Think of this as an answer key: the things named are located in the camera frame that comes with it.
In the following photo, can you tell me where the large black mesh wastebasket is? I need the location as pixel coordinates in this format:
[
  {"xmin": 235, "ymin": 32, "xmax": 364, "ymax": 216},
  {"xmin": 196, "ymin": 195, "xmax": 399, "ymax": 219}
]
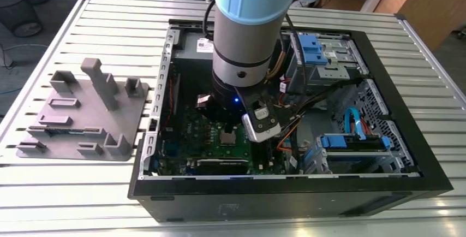
[{"xmin": 0, "ymin": 0, "xmax": 44, "ymax": 38}]

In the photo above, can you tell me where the grey metal disk bay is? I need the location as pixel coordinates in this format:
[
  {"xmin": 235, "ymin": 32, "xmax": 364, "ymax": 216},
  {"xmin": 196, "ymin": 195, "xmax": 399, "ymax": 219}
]
[{"xmin": 302, "ymin": 133, "xmax": 419, "ymax": 175}]

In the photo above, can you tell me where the grey metal drive cage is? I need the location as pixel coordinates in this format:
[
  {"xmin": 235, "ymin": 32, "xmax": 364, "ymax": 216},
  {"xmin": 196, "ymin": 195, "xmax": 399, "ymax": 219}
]
[{"xmin": 283, "ymin": 33, "xmax": 368, "ymax": 96}]

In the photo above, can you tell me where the RAM stick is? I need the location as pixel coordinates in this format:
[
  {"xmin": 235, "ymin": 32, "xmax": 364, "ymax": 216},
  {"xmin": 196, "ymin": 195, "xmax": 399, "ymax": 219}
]
[{"xmin": 44, "ymin": 128, "xmax": 88, "ymax": 136}]

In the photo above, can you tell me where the black RAM slot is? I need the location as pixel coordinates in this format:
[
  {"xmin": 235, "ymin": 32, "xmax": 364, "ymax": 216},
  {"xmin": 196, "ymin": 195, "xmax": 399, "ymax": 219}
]
[
  {"xmin": 262, "ymin": 140, "xmax": 275, "ymax": 167},
  {"xmin": 250, "ymin": 140, "xmax": 263, "ymax": 168}
]

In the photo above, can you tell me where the silver CPU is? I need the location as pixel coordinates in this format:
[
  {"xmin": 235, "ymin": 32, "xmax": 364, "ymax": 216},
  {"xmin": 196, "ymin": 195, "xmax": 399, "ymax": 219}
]
[{"xmin": 219, "ymin": 132, "xmax": 238, "ymax": 145}]

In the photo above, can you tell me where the white camera black bracket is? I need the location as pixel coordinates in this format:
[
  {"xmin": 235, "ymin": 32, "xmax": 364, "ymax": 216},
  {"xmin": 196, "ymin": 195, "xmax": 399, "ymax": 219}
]
[{"xmin": 235, "ymin": 86, "xmax": 283, "ymax": 143}]

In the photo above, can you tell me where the black sleeved cable bundle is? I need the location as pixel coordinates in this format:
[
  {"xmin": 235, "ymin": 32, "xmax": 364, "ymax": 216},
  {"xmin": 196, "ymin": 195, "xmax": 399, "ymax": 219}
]
[{"xmin": 279, "ymin": 78, "xmax": 367, "ymax": 175}]

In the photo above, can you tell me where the blue plastic drive latch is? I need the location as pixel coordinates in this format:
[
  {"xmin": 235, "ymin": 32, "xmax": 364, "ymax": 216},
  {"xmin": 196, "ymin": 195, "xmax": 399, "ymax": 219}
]
[
  {"xmin": 296, "ymin": 34, "xmax": 324, "ymax": 54},
  {"xmin": 300, "ymin": 51, "xmax": 328, "ymax": 66}
]

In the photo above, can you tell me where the grey plastic parts rack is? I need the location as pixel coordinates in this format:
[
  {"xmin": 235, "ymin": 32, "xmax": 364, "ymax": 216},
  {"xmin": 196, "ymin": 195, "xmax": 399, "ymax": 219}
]
[{"xmin": 16, "ymin": 58, "xmax": 151, "ymax": 162}]

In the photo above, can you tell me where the hard disk in blue carrier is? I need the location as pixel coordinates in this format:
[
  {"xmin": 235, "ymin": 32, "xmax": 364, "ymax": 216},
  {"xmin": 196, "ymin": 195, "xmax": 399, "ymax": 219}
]
[{"xmin": 316, "ymin": 133, "xmax": 393, "ymax": 153}]

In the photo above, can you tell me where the brown wooden cabinet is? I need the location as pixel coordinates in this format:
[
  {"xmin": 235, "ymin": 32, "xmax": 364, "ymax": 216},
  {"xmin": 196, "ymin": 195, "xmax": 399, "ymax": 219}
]
[{"xmin": 397, "ymin": 0, "xmax": 466, "ymax": 52}]

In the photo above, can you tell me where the blue flat data wire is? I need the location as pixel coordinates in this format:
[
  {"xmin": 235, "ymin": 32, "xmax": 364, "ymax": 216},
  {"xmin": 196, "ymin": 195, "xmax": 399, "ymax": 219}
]
[{"xmin": 343, "ymin": 107, "xmax": 368, "ymax": 141}]

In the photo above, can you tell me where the thin black camera cable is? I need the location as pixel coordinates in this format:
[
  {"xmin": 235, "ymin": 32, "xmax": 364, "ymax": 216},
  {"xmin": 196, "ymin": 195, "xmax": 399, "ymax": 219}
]
[{"xmin": 202, "ymin": 0, "xmax": 216, "ymax": 43}]

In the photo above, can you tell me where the black graphics card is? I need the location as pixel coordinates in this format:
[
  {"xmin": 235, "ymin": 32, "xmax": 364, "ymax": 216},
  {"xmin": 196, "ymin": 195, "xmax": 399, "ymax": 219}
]
[{"xmin": 196, "ymin": 158, "xmax": 252, "ymax": 176}]

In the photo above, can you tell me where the black PC case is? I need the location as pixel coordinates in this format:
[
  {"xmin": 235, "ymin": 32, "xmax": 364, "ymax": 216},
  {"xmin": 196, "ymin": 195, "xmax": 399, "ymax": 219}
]
[{"xmin": 125, "ymin": 18, "xmax": 454, "ymax": 223}]

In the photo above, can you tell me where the thick black camera cable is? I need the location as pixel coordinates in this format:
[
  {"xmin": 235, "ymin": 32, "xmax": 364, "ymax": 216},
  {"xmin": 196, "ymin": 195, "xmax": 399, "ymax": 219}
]
[{"xmin": 283, "ymin": 13, "xmax": 304, "ymax": 68}]

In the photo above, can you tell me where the green motherboard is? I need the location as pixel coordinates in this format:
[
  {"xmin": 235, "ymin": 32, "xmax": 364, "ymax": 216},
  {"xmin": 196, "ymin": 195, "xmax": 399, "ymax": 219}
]
[{"xmin": 159, "ymin": 94, "xmax": 288, "ymax": 177}]

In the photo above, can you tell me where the multicolour power wire bundle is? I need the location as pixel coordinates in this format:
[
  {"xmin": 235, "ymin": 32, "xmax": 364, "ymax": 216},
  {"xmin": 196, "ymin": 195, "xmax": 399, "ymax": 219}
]
[{"xmin": 276, "ymin": 112, "xmax": 308, "ymax": 155}]

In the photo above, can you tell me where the grey power supply unit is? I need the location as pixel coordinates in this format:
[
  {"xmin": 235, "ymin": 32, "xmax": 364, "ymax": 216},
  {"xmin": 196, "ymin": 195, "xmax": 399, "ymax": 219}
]
[{"xmin": 171, "ymin": 32, "xmax": 216, "ymax": 101}]

